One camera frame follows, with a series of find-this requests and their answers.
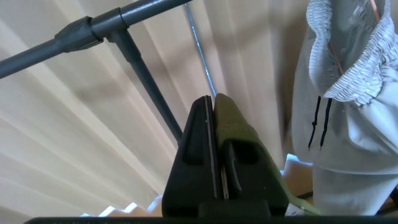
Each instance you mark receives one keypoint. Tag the pale grey shorts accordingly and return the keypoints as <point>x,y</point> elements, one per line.
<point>357,149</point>

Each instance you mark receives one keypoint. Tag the black clothes rack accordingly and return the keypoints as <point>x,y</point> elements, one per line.
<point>77,34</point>

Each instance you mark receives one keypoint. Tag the green garment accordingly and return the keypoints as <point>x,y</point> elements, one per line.
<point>233,121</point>

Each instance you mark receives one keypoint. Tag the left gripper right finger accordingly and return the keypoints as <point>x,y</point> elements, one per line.
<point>258,183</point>

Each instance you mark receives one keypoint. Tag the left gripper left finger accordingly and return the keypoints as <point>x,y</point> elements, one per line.
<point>192,180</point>

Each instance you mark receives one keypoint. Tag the grey curtain pull rod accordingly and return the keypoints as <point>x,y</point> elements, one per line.
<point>202,59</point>

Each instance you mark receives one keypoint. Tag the pink clothes hanger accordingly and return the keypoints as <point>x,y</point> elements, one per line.
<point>337,60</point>

